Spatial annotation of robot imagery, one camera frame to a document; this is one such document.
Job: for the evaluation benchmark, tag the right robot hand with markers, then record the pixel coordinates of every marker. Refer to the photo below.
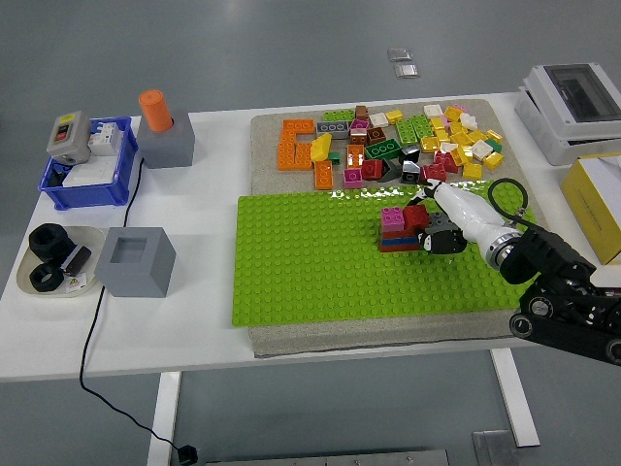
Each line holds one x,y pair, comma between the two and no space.
466,213

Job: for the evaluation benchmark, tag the red square toy brick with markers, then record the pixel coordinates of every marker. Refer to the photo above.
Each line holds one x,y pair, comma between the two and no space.
410,232
415,214

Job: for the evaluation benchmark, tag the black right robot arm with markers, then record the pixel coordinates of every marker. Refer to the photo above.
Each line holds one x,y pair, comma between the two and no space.
548,252

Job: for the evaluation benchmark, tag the red sloped toy brick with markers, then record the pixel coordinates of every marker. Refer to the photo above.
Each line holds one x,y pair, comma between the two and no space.
446,161

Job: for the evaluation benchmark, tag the white toy brick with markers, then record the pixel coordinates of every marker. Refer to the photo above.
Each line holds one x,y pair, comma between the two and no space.
379,120
482,150
433,110
468,121
448,147

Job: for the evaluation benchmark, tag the black and silver brick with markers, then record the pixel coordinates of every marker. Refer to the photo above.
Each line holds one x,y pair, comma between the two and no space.
411,173

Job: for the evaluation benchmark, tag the blue long toy brick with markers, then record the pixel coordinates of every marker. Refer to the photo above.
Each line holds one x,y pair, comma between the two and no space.
398,240

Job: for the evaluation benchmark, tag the pink square toy brick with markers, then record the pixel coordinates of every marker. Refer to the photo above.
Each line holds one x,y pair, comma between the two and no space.
393,218

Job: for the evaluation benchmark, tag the small green toy brick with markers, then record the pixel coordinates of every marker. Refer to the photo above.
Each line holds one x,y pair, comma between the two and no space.
335,156
495,145

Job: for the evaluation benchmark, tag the red long toy brick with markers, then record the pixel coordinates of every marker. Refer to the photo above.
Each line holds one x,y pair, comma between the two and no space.
398,247

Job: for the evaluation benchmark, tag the black sloped toy brick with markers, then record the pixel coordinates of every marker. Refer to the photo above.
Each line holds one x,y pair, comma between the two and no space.
390,171

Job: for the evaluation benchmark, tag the light pink toy brick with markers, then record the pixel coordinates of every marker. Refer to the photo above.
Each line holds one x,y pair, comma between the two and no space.
445,120

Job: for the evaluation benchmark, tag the lime green toy brick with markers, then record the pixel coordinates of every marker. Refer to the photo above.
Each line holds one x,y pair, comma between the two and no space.
338,116
405,131
421,126

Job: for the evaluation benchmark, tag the dark green hollow brick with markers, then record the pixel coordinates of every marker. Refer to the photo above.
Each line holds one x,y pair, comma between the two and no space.
383,149

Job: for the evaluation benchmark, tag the pink hollow toy brick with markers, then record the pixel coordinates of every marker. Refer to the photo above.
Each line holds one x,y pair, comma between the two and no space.
353,178

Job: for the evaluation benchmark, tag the dark brown toy brick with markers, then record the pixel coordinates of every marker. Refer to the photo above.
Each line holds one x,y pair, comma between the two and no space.
376,136

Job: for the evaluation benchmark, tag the orange brick with white studs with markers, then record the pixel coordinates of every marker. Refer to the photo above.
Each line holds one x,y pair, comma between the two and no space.
355,156

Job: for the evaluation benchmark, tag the grey hollow toy brick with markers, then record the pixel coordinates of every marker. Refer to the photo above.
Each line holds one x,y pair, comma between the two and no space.
333,129

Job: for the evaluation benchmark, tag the yellow sloped toy brick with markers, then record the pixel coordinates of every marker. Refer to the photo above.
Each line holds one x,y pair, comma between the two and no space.
321,148

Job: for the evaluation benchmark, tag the green studded baseplate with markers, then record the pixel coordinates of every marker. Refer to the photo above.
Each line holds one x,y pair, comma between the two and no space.
315,272

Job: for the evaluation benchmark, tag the orange long toy brick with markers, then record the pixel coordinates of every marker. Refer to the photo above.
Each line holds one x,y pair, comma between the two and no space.
299,126
286,151

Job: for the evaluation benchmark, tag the yellow cardboard box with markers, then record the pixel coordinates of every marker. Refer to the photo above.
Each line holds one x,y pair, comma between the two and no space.
592,213

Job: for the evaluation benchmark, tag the metal floor plate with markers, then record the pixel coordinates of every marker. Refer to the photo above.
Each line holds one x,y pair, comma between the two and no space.
399,54
406,70

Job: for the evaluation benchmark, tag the white table leg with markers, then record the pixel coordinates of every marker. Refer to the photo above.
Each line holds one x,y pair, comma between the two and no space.
516,398
162,417

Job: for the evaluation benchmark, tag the grey-brown foam mat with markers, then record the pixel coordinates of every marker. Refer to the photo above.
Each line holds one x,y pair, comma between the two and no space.
264,160

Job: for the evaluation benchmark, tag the small grey metal plate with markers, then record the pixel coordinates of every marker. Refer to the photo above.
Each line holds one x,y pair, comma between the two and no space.
495,449

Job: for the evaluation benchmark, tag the long grey metal plate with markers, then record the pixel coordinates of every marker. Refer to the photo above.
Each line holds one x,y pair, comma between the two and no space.
339,458

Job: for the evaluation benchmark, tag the grey block with round hole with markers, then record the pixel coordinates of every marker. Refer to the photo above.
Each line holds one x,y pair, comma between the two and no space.
167,148

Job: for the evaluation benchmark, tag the orange cylinder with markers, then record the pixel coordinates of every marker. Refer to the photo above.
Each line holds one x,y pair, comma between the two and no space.
156,111

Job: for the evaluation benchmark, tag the grey cube with square recess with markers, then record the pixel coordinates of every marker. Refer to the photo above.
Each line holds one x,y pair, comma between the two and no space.
133,272

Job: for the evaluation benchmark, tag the white circuit breaker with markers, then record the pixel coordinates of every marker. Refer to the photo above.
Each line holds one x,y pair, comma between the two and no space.
104,140

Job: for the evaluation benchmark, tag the beige tray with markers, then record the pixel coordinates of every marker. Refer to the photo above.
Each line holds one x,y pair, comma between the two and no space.
94,238

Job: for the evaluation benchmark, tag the blue plastic bin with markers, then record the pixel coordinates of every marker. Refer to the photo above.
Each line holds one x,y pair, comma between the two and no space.
87,196

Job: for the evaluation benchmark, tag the brown sanding drum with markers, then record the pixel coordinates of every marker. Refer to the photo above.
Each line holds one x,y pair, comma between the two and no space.
77,258

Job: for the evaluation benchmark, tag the white warning tag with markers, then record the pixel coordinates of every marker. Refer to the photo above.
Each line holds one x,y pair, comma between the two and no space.
76,284

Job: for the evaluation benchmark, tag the black part in bin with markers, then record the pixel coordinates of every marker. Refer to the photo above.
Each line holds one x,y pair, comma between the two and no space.
57,177

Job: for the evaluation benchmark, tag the large black nut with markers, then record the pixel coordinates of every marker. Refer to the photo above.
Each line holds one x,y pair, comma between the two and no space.
48,240

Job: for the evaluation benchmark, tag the small black nut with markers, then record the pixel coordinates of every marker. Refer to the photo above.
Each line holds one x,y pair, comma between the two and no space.
46,279

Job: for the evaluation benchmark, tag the white electrical enclosure box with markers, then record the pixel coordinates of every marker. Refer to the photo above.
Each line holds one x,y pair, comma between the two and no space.
538,111

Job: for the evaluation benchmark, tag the white flat switch plate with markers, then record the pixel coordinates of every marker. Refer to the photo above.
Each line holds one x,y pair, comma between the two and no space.
92,173

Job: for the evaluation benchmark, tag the grey push-button switch box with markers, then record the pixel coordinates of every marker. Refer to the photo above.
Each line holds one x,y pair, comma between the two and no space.
68,138

